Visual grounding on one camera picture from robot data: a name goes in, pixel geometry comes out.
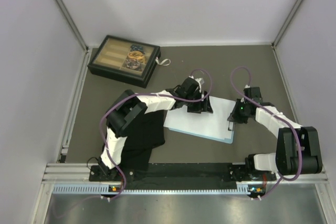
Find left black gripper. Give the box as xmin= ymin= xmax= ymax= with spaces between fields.
xmin=185 ymin=90 xmax=213 ymax=114

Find white paper sheet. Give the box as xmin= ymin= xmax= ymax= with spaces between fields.
xmin=164 ymin=96 xmax=235 ymax=144

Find light blue clipboard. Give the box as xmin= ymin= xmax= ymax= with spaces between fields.
xmin=164 ymin=120 xmax=234 ymax=144

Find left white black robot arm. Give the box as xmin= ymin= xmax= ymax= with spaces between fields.
xmin=96 ymin=76 xmax=213 ymax=180

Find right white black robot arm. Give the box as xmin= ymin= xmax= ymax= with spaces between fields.
xmin=227 ymin=86 xmax=323 ymax=180

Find black cloth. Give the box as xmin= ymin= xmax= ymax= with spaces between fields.
xmin=102 ymin=108 xmax=166 ymax=172

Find white ribbon tab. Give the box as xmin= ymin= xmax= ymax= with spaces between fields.
xmin=155 ymin=57 xmax=171 ymax=66

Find yellow rubber bands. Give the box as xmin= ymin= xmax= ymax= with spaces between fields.
xmin=127 ymin=51 xmax=146 ymax=63

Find black compartment display box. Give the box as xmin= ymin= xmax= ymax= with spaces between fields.
xmin=88 ymin=35 xmax=161 ymax=88

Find blue black small items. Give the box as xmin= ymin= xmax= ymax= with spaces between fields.
xmin=130 ymin=44 xmax=144 ymax=53

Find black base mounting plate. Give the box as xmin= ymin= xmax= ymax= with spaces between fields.
xmin=88 ymin=163 xmax=278 ymax=183

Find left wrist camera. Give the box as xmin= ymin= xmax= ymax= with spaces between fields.
xmin=194 ymin=78 xmax=205 ymax=93

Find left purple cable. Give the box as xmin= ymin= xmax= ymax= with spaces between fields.
xmin=99 ymin=69 xmax=213 ymax=200

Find grey slotted cable duct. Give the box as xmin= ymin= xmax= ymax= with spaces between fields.
xmin=52 ymin=184 xmax=264 ymax=196

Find dark mixed hair ties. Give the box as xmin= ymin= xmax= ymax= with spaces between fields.
xmin=125 ymin=60 xmax=141 ymax=70

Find right aluminium corner post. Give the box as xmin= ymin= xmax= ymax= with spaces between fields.
xmin=271 ymin=0 xmax=304 ymax=48

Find aluminium corner post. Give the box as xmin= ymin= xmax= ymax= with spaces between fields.
xmin=271 ymin=0 xmax=304 ymax=48
xmin=54 ymin=0 xmax=89 ymax=51

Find aluminium front frame rail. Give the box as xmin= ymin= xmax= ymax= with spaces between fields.
xmin=41 ymin=161 xmax=329 ymax=185

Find left aluminium corner post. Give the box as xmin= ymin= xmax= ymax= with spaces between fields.
xmin=54 ymin=0 xmax=89 ymax=51

